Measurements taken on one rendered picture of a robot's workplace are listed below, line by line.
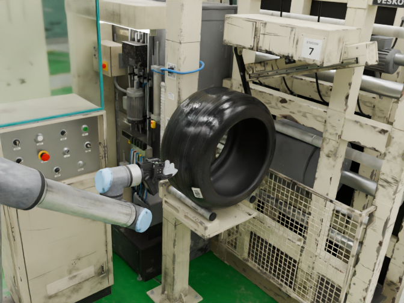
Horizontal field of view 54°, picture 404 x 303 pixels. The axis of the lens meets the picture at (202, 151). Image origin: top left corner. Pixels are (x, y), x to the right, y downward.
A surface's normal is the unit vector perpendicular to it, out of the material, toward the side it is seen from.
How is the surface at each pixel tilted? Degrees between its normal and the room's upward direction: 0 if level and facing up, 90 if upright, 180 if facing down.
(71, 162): 90
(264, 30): 90
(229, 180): 29
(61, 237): 90
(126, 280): 0
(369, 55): 72
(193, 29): 90
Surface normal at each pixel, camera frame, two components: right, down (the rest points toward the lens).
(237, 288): 0.05, -0.91
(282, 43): -0.76, 0.22
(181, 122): -0.58, -0.37
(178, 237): 0.65, 0.34
